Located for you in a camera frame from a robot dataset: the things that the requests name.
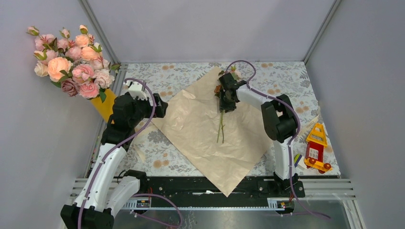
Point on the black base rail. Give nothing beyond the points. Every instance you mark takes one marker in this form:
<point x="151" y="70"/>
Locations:
<point x="200" y="193"/>

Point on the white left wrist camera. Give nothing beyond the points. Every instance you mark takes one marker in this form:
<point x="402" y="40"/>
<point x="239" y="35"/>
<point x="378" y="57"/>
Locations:
<point x="137" y="90"/>

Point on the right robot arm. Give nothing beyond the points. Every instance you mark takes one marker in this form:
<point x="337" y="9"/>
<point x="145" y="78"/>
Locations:
<point x="279" y="119"/>

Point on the yellow triangular plastic toy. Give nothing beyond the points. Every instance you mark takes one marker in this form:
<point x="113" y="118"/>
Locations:
<point x="316" y="143"/>

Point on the pink rose bunch in vase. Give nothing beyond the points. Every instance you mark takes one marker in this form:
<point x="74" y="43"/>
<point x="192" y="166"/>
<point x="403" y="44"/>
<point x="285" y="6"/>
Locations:
<point x="79" y="58"/>

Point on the brown orange rose stem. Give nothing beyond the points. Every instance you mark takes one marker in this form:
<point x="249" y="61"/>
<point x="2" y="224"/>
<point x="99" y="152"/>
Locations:
<point x="221" y="123"/>

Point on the orange paper bouquet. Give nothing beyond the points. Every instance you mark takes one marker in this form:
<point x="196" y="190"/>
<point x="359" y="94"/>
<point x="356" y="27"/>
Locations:
<point x="191" y="124"/>

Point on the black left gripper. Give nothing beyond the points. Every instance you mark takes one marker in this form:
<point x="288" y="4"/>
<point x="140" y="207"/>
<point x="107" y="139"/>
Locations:
<point x="161" y="107"/>

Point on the dark mauve rose stem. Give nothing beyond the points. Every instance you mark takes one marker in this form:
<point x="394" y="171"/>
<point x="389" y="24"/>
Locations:
<point x="70" y="87"/>

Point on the yellow vase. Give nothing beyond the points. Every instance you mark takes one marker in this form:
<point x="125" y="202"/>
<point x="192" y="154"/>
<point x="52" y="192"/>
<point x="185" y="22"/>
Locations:
<point x="104" y="103"/>

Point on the cream printed ribbon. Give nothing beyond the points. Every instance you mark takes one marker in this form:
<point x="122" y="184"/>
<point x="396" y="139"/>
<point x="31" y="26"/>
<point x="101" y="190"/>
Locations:
<point x="146" y="144"/>

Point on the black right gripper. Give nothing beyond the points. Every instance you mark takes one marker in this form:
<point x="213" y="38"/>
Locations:
<point x="224" y="106"/>

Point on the floral patterned table mat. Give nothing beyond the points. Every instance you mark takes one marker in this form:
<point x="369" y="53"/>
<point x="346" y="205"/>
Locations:
<point x="272" y="78"/>

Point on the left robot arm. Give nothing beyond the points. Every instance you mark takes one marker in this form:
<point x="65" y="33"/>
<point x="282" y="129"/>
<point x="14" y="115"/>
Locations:
<point x="94" y="208"/>

